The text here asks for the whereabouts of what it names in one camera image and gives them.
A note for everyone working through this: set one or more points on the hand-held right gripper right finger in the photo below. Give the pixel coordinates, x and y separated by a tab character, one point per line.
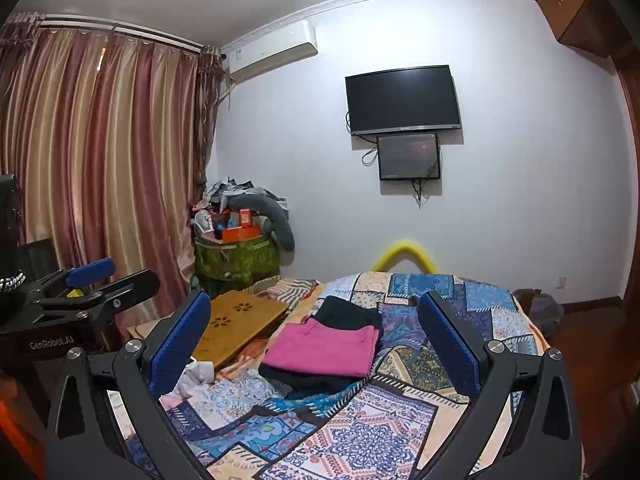
447	342

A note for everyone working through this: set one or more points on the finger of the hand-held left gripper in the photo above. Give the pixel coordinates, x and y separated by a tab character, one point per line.
90	271
120	296

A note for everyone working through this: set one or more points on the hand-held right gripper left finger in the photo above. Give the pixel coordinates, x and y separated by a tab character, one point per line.
182	342

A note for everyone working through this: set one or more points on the pink pants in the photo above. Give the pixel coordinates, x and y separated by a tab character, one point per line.
320	350

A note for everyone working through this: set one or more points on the dark pants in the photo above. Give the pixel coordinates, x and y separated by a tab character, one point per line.
345	312

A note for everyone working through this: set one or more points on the white crumpled cloth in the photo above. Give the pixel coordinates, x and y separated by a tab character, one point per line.
197	375

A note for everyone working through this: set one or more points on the wooden lap desk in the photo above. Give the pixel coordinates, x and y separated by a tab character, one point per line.
240	325

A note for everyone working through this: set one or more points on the green storage bin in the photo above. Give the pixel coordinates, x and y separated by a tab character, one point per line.
235	260

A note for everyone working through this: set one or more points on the grey bag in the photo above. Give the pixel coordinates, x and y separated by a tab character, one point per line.
542	312

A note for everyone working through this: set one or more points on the yellow foam tube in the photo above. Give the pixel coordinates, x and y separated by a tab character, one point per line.
405	247

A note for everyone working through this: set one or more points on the patchwork printed blanket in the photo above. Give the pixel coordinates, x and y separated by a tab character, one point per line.
380	425

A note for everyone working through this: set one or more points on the striped curtain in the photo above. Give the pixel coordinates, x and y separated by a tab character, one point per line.
100	160

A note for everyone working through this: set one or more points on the striped bed sheet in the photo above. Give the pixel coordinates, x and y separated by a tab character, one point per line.
285	290

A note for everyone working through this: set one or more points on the orange box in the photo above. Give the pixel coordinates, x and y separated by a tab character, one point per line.
240	235

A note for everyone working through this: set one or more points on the red box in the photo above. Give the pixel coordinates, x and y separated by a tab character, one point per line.
246	217

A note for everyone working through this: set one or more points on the grey cushion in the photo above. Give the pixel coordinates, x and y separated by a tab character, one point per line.
280	225

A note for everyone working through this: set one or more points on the pile of clothes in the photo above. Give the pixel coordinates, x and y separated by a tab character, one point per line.
235	192

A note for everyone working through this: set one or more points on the small black monitor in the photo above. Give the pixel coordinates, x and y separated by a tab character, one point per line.
407	157

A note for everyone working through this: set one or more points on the white air conditioner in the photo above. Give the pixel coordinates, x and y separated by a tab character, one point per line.
270	55

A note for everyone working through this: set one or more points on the white wall socket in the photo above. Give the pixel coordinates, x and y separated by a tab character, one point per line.
562	282

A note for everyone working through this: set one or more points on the curtain rail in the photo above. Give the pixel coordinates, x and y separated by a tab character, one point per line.
130	32

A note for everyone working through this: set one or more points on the black wall television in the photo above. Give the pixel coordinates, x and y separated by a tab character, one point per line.
400	100

